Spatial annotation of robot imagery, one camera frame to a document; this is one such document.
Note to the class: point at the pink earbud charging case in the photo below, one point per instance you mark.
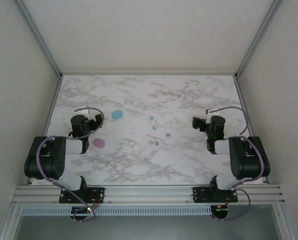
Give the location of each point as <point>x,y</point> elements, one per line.
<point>98,143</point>

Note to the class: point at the blue earbud charging case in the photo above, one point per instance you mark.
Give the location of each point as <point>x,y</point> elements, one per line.
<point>117,114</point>

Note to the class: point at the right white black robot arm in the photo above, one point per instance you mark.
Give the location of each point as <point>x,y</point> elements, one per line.
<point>249,160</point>

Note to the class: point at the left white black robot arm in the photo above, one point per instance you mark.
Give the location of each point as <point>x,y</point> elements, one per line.
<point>51,160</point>

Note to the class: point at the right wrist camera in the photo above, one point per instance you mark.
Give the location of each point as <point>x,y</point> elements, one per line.
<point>209,111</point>

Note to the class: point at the aluminium table side rail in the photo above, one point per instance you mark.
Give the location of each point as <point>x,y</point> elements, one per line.
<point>50,115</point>
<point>241,97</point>

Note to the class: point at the aluminium table end rail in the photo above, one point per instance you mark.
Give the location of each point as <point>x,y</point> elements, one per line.
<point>148,74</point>

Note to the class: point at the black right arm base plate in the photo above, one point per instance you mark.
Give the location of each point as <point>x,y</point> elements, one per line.
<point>201,193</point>

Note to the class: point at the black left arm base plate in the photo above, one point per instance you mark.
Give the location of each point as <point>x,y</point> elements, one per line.
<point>98,193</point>

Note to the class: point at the wide aluminium mounting rail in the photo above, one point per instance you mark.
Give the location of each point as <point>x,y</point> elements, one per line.
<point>148,192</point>

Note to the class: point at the aluminium frame post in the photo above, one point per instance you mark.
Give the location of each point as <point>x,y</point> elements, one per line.
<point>38,37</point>
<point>259,37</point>

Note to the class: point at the aluminium frame leg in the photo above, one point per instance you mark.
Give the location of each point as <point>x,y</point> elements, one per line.
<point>9,220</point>
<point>285,222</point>

